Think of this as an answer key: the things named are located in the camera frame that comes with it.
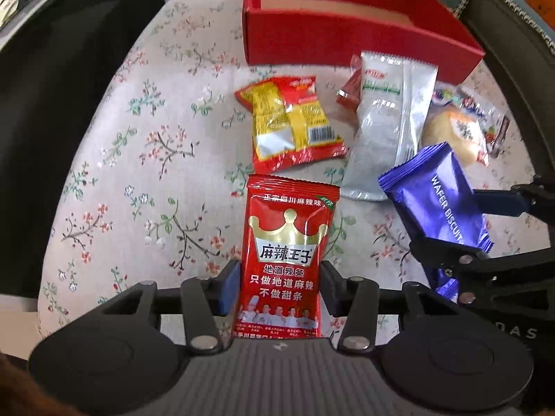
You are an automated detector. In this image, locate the blue wafer biscuit packet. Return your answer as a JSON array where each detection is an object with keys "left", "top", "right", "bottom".
[{"left": 377, "top": 141, "right": 496, "bottom": 302}]

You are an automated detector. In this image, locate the white duck neck snack packet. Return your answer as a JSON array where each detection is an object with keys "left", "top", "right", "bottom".
[{"left": 481, "top": 111, "right": 510, "bottom": 158}]

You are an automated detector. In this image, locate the red crown spicy strip packet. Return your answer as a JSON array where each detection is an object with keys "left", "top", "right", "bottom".
[{"left": 232, "top": 175, "right": 340, "bottom": 339}]

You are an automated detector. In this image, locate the round bun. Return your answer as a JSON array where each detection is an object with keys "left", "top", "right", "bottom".
[{"left": 420, "top": 107, "right": 489, "bottom": 167}]

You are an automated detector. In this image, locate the blue sausage snack packet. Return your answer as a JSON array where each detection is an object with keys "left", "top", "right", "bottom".
[{"left": 432, "top": 82, "right": 496, "bottom": 116}]

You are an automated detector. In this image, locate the white silver snack packet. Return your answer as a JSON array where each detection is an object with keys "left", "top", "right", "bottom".
[{"left": 341, "top": 52, "right": 438, "bottom": 202}]

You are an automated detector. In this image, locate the red yellow snack packet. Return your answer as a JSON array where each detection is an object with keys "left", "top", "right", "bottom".
[{"left": 235, "top": 75, "right": 347, "bottom": 174}]

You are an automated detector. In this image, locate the red clear pastry packet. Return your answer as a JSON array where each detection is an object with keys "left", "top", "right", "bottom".
[{"left": 336, "top": 54, "right": 362, "bottom": 111}]

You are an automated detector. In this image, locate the person's left hand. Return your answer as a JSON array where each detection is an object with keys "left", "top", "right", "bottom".
[{"left": 1, "top": 353, "right": 81, "bottom": 416}]

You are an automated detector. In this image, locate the floral tablecloth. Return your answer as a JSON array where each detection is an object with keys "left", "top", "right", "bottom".
[{"left": 36, "top": 0, "right": 548, "bottom": 343}]

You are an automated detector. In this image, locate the dark green sofa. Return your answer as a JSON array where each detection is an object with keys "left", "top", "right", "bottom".
[{"left": 461, "top": 0, "right": 554, "bottom": 176}]

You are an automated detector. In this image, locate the red cardboard box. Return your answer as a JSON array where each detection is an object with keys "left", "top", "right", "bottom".
[{"left": 243, "top": 0, "right": 485, "bottom": 85}]

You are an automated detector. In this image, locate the black side table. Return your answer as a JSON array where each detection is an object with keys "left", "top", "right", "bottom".
[{"left": 1, "top": 0, "right": 164, "bottom": 298}]

